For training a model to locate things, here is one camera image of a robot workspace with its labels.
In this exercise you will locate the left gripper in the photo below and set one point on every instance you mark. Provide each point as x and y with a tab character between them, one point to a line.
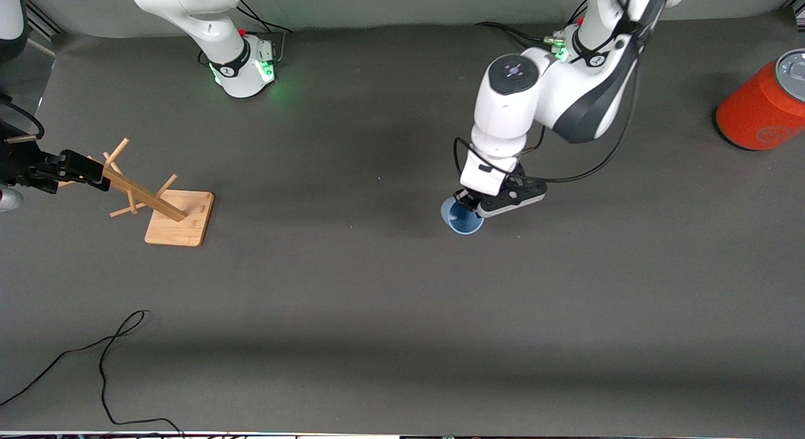
466	200

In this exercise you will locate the orange cylindrical can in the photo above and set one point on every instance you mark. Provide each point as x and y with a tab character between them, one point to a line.
761	105

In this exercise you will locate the aluminium frame rail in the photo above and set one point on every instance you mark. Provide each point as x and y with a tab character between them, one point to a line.
44	17

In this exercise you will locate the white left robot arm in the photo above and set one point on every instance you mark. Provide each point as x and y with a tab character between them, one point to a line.
516	105

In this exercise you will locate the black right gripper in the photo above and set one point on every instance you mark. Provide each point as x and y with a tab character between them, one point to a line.
14	165

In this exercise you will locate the light blue plastic cup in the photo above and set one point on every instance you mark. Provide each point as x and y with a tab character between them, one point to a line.
464	224

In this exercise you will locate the wooden mug tree rack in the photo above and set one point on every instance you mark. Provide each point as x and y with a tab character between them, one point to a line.
179	225

